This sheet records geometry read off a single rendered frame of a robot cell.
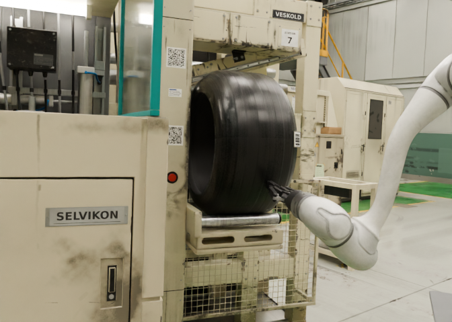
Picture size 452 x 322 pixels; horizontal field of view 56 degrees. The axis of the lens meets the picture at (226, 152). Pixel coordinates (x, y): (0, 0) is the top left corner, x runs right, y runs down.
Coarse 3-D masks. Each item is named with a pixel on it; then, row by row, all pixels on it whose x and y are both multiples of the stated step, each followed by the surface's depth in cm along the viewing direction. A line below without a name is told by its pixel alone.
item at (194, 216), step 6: (186, 210) 165; (192, 210) 158; (198, 210) 157; (186, 216) 165; (192, 216) 158; (198, 216) 155; (186, 222) 165; (192, 222) 158; (198, 222) 156; (186, 228) 165; (192, 228) 157; (198, 228) 156; (192, 234) 157; (198, 234) 156
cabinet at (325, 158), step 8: (320, 136) 646; (328, 136) 658; (336, 136) 670; (320, 144) 646; (328, 144) 657; (336, 144) 670; (320, 152) 647; (328, 152) 659; (336, 152) 671; (320, 160) 649; (328, 160) 660; (336, 160) 672; (320, 168) 650; (328, 168) 662; (336, 168) 674; (320, 176) 651; (336, 176) 675; (312, 192) 642; (336, 200) 679
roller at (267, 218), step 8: (208, 216) 162; (216, 216) 163; (224, 216) 164; (232, 216) 165; (240, 216) 166; (248, 216) 167; (256, 216) 168; (264, 216) 169; (272, 216) 171; (280, 216) 172; (208, 224) 161; (216, 224) 162; (224, 224) 163; (232, 224) 165; (240, 224) 166; (248, 224) 167; (256, 224) 169; (264, 224) 170; (272, 224) 172
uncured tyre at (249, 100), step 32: (192, 96) 184; (224, 96) 155; (256, 96) 156; (192, 128) 200; (224, 128) 151; (256, 128) 151; (288, 128) 156; (192, 160) 200; (224, 160) 151; (256, 160) 151; (288, 160) 156; (192, 192) 181; (224, 192) 155; (256, 192) 157
